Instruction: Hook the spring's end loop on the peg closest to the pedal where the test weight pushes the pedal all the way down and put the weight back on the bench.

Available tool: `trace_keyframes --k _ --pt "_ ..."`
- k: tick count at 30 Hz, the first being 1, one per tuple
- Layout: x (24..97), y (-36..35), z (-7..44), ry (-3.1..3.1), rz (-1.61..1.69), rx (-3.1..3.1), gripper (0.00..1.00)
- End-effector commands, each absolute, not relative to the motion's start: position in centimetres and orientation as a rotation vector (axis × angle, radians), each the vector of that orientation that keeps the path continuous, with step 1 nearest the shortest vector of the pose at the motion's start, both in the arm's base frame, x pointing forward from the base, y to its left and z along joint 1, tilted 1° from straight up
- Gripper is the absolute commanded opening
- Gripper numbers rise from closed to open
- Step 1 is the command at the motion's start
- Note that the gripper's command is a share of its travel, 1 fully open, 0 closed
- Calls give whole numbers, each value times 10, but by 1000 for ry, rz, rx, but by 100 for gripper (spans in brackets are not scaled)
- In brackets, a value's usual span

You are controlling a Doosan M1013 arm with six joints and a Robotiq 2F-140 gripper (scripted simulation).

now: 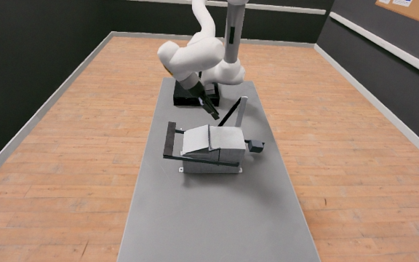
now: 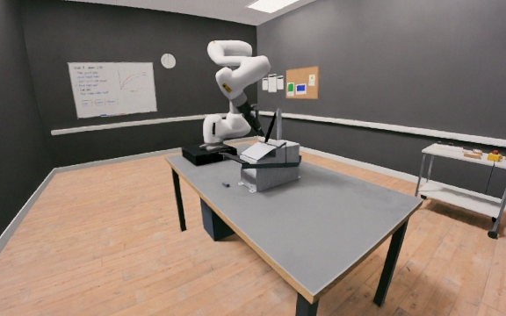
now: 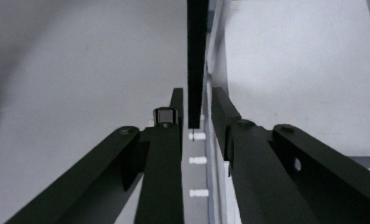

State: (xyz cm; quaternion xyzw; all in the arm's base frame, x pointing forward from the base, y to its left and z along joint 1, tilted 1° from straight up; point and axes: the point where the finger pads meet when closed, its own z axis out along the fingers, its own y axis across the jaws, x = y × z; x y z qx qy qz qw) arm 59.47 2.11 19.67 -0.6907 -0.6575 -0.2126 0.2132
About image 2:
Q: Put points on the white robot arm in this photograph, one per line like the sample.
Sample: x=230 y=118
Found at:
x=231 y=84

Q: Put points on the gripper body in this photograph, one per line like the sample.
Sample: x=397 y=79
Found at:
x=245 y=109

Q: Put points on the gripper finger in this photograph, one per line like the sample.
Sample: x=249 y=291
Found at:
x=256 y=123
x=250 y=124

